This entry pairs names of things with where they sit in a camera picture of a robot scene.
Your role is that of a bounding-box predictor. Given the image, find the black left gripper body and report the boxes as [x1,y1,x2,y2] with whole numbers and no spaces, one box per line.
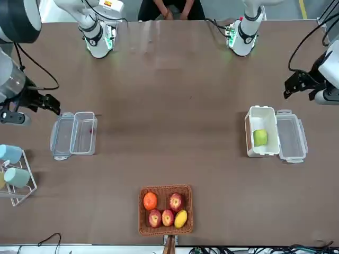
[304,56,329,93]

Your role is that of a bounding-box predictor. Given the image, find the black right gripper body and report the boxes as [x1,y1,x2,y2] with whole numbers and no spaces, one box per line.
[7,86,43,113]

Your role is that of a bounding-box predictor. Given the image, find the green apple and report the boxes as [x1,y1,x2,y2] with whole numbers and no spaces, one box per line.
[253,129,269,147]

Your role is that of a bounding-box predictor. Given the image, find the white plastic box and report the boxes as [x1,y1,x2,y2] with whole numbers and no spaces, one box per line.
[244,105,281,159]

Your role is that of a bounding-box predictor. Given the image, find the clear plastic box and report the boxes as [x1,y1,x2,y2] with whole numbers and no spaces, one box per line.
[69,111,98,156]

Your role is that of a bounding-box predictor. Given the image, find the white box yellow label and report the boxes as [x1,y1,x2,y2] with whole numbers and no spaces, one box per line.
[99,0,125,14]

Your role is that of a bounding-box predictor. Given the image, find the red apple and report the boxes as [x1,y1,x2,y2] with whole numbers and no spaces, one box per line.
[169,192,185,212]
[161,209,175,227]
[148,208,163,229]

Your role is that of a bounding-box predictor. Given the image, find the clear plastic lid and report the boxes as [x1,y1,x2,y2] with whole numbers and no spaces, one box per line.
[49,112,76,161]
[275,108,309,164]

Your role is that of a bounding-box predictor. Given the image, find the light blue cup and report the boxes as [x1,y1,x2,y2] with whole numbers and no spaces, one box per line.
[3,167,31,189]
[0,144,23,165]

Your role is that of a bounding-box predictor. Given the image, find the person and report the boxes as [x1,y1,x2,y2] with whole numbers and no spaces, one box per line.
[137,0,206,22]

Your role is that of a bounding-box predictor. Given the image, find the orange fruit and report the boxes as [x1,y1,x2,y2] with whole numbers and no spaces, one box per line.
[142,192,158,211]

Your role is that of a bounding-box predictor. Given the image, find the brown wicker basket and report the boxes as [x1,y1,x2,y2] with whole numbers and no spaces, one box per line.
[138,184,194,237]

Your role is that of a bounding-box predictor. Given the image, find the white wire rack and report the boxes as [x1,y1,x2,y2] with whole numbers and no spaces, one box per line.
[0,149,38,207]

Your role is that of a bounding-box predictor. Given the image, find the black left base cable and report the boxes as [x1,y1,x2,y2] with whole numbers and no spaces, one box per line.
[205,16,231,37]

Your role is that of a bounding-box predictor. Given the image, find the black base cable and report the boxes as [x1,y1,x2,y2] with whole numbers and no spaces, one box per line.
[81,0,127,29]
[205,16,231,37]

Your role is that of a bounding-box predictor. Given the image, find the black right base cable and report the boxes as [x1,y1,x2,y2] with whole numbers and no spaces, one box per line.
[81,0,127,29]

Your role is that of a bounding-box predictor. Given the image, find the thin black cable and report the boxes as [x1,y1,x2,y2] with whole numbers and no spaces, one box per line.
[37,232,63,248]

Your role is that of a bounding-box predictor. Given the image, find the black cable bundle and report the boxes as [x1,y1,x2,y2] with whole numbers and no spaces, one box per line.
[190,240,339,254]

